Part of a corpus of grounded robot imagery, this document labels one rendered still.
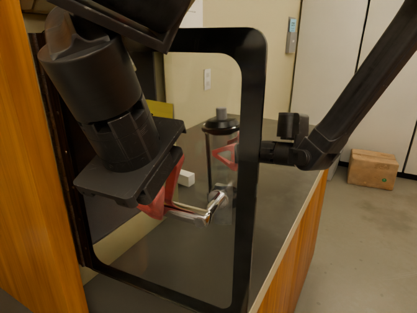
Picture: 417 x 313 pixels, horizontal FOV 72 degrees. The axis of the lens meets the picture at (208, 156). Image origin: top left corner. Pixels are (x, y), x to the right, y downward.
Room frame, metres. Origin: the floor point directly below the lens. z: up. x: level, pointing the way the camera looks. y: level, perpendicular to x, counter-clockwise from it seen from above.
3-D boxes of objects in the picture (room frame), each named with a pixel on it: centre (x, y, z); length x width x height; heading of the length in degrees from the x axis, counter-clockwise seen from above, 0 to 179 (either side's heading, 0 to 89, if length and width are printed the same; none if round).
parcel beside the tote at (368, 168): (2.66, -1.66, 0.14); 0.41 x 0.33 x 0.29; 66
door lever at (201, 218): (0.29, 0.03, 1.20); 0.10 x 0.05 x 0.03; 66
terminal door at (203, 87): (0.35, 0.08, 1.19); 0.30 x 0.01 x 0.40; 66
